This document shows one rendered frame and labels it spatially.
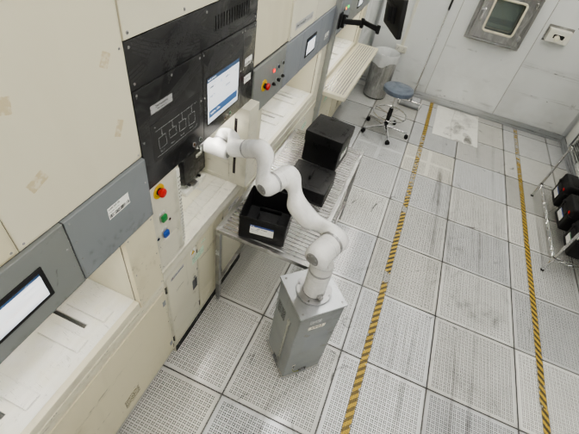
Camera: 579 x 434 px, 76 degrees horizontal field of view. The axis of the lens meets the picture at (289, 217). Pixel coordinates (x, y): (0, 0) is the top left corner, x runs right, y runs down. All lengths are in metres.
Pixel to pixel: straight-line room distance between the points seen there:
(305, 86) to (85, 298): 2.48
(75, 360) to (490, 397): 2.51
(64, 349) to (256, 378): 1.21
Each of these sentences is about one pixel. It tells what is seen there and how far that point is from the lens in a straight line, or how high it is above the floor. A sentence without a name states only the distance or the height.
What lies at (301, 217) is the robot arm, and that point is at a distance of 1.68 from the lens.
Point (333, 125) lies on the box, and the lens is 2.80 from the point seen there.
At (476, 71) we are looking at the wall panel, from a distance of 6.02.
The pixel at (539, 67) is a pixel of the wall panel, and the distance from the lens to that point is 6.08.
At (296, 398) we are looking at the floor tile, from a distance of 2.56.
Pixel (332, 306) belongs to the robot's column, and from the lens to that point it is 1.98.
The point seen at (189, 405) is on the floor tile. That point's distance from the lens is 2.53.
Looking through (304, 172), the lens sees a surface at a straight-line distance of 2.52.
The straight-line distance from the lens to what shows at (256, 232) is 2.11.
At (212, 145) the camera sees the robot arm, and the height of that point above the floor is 1.24.
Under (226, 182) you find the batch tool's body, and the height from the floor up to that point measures 0.87.
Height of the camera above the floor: 2.40
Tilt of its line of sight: 45 degrees down
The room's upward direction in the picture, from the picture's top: 11 degrees clockwise
